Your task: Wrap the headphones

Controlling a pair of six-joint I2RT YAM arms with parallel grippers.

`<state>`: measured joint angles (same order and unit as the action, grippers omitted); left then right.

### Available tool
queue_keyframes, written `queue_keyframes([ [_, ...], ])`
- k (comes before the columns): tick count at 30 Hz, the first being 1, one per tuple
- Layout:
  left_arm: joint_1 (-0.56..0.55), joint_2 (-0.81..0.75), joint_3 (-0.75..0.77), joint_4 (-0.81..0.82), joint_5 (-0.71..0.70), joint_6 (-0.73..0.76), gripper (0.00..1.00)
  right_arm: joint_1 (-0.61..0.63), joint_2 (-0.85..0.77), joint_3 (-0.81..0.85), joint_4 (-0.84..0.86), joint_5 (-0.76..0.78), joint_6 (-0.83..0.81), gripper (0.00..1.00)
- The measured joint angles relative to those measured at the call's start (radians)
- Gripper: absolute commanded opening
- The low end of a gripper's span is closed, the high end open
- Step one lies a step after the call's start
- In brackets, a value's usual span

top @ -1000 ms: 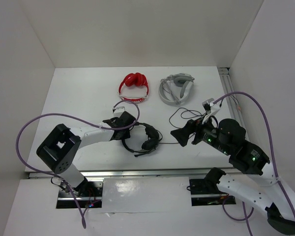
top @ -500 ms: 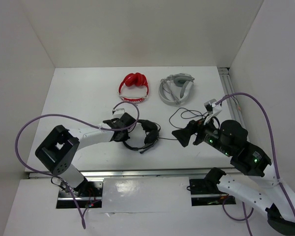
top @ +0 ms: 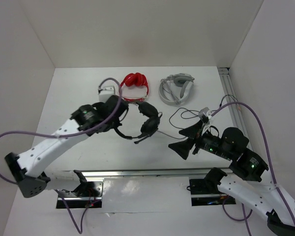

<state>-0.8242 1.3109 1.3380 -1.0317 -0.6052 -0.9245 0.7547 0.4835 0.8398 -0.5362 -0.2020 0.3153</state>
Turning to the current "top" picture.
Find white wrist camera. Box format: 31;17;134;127
98;86;116;102
198;107;213;124

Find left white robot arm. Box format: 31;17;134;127
5;95;129;198

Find aluminium rail front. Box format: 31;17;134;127
73;167;234;178

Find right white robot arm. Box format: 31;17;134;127
168;121;295;236

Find grey white headphones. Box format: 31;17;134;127
158;73;195;106

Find aluminium rail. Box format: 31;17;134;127
217;67;248;138
73;167;234;178

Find red folded headphones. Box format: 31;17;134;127
120;72;149;103

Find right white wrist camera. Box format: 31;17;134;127
198;107;213;124

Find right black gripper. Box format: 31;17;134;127
167;118;232;159

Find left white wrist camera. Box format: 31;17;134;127
98;86;116;102

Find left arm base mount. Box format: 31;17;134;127
56;170;104;209

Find aluminium rail right side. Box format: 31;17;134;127
217;67;248;138

